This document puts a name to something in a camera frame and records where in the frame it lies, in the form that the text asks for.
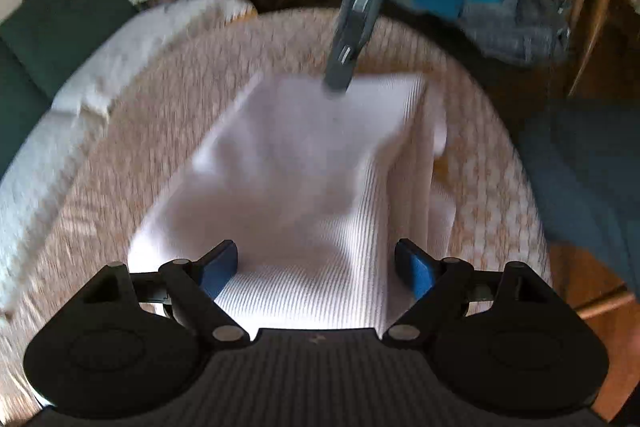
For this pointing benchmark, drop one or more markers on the green sofa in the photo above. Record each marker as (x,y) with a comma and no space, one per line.
(65,17)

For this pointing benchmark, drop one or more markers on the cream quilted sofa cover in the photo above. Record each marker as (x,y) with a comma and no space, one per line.
(125,132)

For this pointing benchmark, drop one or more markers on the dark teal cloth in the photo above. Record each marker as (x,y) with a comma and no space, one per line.
(585,177)

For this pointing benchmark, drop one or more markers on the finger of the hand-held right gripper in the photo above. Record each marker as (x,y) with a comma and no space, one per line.
(360,7)

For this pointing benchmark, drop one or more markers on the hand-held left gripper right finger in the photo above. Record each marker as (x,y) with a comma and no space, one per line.
(415,269)

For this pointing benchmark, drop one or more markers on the wooden chair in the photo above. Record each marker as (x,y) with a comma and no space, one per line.
(597,7)

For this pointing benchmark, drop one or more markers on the pile of blue clothes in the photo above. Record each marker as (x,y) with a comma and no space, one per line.
(500,22)

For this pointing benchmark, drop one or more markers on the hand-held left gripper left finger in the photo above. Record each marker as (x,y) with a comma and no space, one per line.
(220,264)

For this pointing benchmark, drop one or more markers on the white knit sweater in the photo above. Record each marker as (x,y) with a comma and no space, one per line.
(300,182)

